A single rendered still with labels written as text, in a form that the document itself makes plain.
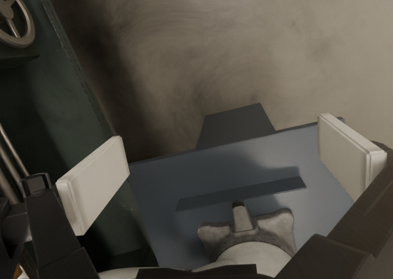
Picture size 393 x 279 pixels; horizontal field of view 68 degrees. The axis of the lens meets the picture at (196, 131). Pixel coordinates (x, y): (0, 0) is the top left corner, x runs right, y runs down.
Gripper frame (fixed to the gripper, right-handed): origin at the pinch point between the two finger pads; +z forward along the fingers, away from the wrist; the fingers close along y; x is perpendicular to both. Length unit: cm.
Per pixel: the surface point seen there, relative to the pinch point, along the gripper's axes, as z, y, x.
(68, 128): 57, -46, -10
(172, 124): 111, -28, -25
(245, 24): 111, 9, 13
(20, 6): 47, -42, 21
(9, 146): 40, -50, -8
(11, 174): 36, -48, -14
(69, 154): 57, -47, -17
